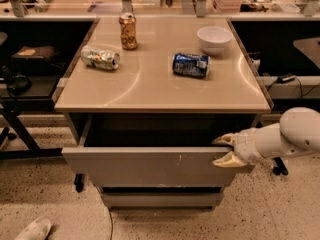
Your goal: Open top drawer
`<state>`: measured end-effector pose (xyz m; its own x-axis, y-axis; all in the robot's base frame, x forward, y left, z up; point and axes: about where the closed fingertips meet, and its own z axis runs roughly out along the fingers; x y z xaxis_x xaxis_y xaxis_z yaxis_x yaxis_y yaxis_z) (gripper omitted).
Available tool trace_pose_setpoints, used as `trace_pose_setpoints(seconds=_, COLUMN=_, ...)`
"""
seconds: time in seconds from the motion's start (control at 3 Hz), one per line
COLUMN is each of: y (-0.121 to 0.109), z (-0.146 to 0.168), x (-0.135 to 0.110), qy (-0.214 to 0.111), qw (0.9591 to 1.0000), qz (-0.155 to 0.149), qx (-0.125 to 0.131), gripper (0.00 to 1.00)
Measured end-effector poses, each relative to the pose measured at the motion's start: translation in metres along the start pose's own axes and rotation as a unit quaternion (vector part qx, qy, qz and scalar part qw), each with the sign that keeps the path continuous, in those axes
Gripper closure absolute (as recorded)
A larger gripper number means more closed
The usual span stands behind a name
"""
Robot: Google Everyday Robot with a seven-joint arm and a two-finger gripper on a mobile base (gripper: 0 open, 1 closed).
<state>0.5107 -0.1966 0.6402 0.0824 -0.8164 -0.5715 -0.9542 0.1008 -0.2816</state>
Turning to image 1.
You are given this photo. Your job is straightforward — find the white bowl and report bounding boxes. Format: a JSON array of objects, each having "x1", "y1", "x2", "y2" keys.
[{"x1": 197, "y1": 26, "x2": 233, "y2": 55}]

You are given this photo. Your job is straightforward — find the upright gold soda can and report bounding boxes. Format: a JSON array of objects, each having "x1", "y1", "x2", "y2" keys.
[{"x1": 119, "y1": 12, "x2": 137, "y2": 50}]

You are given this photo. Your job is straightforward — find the grey drawer cabinet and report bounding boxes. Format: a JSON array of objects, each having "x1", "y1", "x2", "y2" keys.
[{"x1": 55, "y1": 16, "x2": 271, "y2": 196}]

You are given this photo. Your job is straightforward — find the black headphones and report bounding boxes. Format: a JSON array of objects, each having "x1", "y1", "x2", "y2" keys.
[{"x1": 0, "y1": 66, "x2": 32, "y2": 96}]

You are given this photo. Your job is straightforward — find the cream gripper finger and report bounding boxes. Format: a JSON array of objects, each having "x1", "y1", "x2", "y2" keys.
[
  {"x1": 212, "y1": 133, "x2": 237, "y2": 146},
  {"x1": 213, "y1": 151, "x2": 248, "y2": 168}
]

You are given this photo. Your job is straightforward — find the grey bottom drawer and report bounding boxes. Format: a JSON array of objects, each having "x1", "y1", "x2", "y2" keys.
[{"x1": 101, "y1": 193, "x2": 223, "y2": 208}]

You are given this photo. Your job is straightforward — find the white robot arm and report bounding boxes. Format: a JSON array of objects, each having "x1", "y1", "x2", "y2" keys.
[{"x1": 213, "y1": 107, "x2": 320, "y2": 168}]

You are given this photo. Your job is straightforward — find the crushed blue soda can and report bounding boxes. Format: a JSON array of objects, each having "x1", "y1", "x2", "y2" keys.
[{"x1": 172, "y1": 53, "x2": 210, "y2": 78}]

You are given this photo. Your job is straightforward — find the grey drawer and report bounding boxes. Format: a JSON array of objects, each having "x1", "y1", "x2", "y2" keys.
[
  {"x1": 63, "y1": 114, "x2": 252, "y2": 188},
  {"x1": 101, "y1": 193, "x2": 223, "y2": 208}
]

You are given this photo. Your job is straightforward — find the grey top drawer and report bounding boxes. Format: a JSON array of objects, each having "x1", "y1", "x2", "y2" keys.
[{"x1": 63, "y1": 114, "x2": 252, "y2": 188}]

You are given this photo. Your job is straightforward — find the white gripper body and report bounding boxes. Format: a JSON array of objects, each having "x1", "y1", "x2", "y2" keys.
[{"x1": 234, "y1": 128, "x2": 265, "y2": 165}]

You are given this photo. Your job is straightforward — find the black power adapter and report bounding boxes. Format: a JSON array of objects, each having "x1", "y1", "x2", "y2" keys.
[{"x1": 277, "y1": 73, "x2": 296, "y2": 84}]

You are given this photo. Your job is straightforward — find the dark bag on shelf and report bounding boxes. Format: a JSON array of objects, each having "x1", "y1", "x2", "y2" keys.
[{"x1": 11, "y1": 46, "x2": 59, "y2": 63}]

